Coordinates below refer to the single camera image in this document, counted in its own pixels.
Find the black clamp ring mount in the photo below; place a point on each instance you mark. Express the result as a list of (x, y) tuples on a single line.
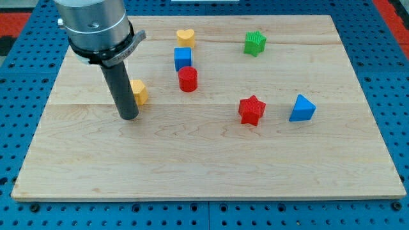
[(103, 45)]

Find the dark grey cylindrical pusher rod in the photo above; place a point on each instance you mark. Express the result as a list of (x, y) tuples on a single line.
[(119, 85)]

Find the yellow hexagon block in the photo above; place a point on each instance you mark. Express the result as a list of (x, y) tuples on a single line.
[(140, 91)]

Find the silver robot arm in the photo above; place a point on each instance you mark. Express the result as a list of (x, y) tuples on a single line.
[(79, 14)]

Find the yellow heart block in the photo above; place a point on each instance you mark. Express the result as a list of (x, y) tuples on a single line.
[(186, 38)]

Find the blue cube block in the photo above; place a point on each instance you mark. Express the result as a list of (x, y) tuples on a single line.
[(182, 57)]

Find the red cylinder block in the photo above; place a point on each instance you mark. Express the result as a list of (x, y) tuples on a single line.
[(188, 77)]

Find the light wooden board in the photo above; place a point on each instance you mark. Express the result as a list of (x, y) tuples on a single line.
[(191, 145)]

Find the red star block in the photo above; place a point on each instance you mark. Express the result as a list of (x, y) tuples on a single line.
[(251, 110)]

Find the green star block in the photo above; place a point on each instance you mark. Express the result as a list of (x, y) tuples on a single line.
[(254, 43)]

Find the blue triangle block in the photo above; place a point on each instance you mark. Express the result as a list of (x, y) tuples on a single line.
[(303, 109)]

